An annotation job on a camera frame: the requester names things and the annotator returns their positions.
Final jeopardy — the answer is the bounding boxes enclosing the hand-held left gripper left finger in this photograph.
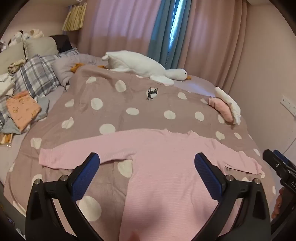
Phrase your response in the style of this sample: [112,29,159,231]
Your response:
[25,152,100,241]

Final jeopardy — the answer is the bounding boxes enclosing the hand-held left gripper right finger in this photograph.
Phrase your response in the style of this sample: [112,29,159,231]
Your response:
[194,152,271,241]

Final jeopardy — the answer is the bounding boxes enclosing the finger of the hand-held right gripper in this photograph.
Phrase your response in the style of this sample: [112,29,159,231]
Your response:
[263,149,288,179]
[273,149,296,169]

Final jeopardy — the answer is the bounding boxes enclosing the pink long-sleeve shirt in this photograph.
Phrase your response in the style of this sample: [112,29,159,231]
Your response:
[39,129,265,241]

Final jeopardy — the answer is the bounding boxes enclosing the pink and white folded clothes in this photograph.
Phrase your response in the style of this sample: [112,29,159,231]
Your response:
[214,87,241,125]

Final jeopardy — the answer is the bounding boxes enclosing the person's right hand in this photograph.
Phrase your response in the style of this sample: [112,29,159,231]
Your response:
[272,186,285,219]

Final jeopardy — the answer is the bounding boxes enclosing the lilac bed sheet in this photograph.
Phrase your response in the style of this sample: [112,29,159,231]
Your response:
[0,54,216,186]

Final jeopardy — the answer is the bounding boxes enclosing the grey crumpled cloth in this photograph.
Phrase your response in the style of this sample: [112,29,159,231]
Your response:
[2,95,50,135]

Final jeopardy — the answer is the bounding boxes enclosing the orange printed folded cloth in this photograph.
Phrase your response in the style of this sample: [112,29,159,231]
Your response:
[6,91,41,131]

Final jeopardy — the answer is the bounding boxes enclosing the brown polka dot blanket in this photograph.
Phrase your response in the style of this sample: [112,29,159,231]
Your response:
[5,66,277,241]

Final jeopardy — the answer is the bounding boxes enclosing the plain grey pillow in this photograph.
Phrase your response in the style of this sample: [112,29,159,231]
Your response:
[51,54,102,86]

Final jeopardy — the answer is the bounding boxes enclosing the grey plaid pillow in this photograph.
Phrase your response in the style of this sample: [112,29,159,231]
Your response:
[0,47,80,126]

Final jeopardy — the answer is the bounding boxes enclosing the white goose plush toy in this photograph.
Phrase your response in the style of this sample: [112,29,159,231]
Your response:
[70,50,192,87]

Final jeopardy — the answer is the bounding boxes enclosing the dark cloth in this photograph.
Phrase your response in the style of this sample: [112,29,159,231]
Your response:
[50,35,73,53]

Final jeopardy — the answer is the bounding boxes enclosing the beige headboard cushion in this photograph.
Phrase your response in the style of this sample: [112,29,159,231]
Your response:
[0,37,58,75]

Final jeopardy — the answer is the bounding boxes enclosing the thick pink curtain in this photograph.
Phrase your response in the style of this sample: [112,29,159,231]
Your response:
[183,0,251,93]

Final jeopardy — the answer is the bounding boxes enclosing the blue curtain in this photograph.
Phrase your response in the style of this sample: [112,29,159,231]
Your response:
[148,0,192,70]

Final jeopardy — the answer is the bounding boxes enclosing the pile of plush toys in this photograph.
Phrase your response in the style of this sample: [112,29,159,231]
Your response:
[8,29,44,45]

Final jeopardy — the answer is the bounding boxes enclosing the sheer pink curtain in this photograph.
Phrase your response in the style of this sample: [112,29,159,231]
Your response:
[77,0,162,58]

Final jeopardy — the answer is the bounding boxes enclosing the yellow hanging fringe cloth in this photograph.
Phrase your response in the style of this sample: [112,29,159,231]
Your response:
[62,5,86,31]

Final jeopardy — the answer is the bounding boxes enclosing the white wall socket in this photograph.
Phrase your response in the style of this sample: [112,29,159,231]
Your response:
[280,95,296,117]

